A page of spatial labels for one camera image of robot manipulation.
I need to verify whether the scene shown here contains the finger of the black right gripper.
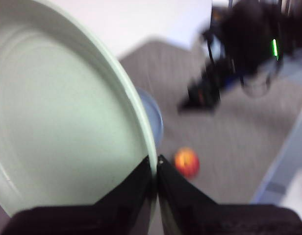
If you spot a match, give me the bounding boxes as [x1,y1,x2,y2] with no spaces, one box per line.
[177,73,222,114]

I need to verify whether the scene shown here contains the pale green round plate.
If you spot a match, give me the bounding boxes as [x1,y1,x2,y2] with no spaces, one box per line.
[0,0,164,235]

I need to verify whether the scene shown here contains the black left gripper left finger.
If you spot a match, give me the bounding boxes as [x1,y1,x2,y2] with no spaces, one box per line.
[1,155,154,235]

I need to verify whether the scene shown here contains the blue round plate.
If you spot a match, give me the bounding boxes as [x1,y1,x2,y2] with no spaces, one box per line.
[136,87,164,148]

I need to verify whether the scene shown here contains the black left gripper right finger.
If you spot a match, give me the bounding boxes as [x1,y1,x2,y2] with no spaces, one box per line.
[156,154,302,235]

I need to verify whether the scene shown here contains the red apple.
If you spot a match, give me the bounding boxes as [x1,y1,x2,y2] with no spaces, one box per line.
[174,146,201,179]

